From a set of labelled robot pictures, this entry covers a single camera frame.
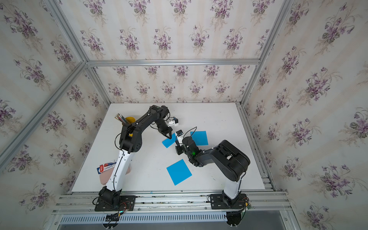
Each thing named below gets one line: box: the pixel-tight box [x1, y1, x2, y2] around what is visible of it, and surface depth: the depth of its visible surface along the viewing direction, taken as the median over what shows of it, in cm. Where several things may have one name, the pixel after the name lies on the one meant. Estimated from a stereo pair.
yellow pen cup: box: [125, 116, 137, 125], surface depth 98 cm
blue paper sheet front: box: [166, 159, 193, 186], surface depth 86 cm
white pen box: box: [96, 161, 117, 175], surface depth 86 cm
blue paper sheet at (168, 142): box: [161, 132, 176, 149], surface depth 98 cm
